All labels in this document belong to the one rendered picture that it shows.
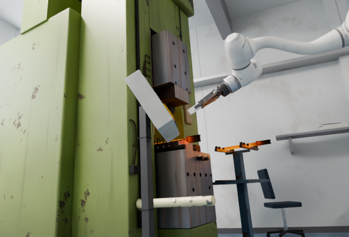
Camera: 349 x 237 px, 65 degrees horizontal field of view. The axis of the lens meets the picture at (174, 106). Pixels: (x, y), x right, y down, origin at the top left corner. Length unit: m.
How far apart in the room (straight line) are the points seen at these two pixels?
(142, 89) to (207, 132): 3.77
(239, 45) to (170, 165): 0.83
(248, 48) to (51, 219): 1.42
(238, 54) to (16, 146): 1.62
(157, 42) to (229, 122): 3.09
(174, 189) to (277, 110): 3.36
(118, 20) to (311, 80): 3.68
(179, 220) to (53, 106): 1.07
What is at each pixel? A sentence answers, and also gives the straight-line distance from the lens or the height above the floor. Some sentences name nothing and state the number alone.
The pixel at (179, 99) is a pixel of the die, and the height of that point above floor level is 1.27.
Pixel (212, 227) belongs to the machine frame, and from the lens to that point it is 1.95.
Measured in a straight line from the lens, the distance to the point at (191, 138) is 1.85.
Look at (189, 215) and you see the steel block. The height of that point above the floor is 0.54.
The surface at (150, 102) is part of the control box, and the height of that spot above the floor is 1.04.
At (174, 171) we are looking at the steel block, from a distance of 1.72.
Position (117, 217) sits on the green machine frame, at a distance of 1.61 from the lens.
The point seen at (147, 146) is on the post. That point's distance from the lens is 1.30.
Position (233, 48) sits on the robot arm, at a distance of 1.36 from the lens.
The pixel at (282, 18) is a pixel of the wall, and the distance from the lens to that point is 5.47.
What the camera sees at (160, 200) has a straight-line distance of 1.50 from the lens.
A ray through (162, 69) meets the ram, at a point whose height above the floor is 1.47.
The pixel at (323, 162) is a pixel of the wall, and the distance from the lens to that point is 4.72.
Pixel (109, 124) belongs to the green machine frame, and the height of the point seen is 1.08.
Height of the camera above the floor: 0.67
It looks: 17 degrees up
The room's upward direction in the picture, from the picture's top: 4 degrees counter-clockwise
